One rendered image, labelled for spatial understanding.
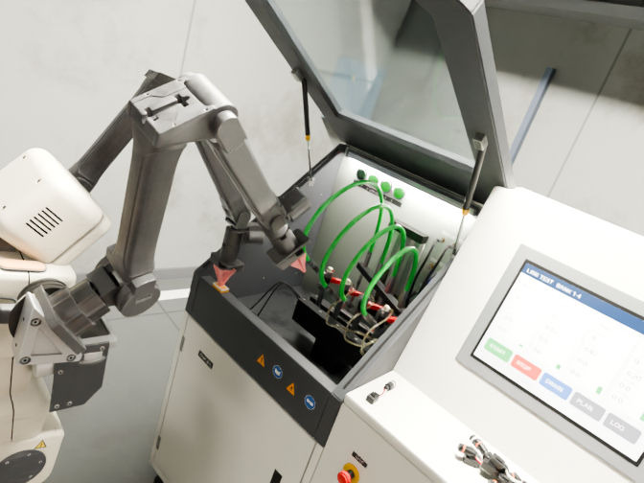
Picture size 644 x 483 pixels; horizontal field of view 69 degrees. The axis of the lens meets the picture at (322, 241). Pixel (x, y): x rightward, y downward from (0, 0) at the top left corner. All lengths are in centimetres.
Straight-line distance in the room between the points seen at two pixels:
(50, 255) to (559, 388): 113
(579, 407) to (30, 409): 120
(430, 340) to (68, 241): 92
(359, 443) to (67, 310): 75
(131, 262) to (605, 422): 105
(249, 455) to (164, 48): 223
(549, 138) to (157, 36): 240
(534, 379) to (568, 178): 209
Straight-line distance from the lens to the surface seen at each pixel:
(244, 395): 155
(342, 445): 132
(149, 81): 127
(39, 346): 93
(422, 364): 138
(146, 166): 70
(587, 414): 128
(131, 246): 82
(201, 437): 181
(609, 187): 316
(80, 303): 89
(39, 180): 98
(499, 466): 122
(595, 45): 335
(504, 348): 130
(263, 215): 98
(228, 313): 153
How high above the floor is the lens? 170
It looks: 20 degrees down
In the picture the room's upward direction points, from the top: 18 degrees clockwise
